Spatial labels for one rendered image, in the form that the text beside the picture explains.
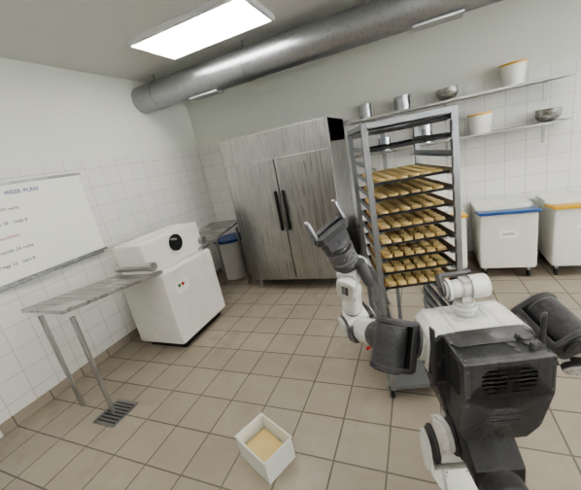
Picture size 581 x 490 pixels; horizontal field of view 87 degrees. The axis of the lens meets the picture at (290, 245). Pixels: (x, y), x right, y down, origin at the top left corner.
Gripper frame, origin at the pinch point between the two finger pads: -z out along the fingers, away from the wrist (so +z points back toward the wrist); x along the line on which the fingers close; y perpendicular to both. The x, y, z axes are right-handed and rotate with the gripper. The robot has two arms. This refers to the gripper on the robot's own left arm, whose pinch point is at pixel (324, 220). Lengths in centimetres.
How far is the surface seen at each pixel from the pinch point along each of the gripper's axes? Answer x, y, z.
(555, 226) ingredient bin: 249, -62, 220
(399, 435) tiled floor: -12, -19, 167
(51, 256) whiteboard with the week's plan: -145, -277, 11
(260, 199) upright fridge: 61, -283, 96
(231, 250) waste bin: 0, -365, 165
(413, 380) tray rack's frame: 20, -34, 166
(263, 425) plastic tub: -74, -73, 141
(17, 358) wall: -210, -233, 57
